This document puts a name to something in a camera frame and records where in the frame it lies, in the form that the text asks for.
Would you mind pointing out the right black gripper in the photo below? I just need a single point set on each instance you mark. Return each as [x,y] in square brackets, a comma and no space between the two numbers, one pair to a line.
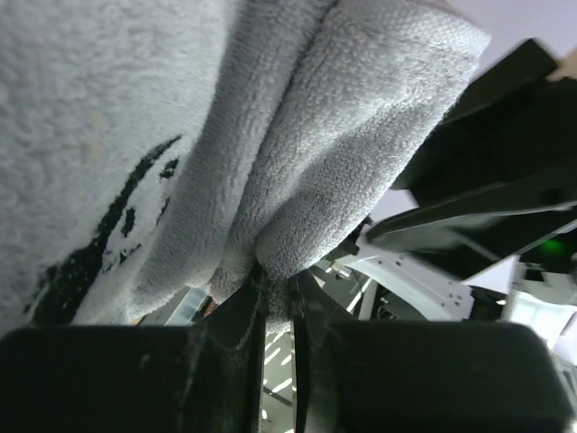
[510,122]

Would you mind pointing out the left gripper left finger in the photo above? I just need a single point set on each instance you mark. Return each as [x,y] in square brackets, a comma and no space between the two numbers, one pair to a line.
[201,378]

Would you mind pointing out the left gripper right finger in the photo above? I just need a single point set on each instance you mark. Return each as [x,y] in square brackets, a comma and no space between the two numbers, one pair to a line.
[357,375]

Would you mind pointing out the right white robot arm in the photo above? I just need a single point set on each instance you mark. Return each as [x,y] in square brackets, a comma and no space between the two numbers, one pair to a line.
[431,293]

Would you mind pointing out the grey cloth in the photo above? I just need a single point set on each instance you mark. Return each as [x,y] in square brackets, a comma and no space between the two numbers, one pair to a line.
[149,146]

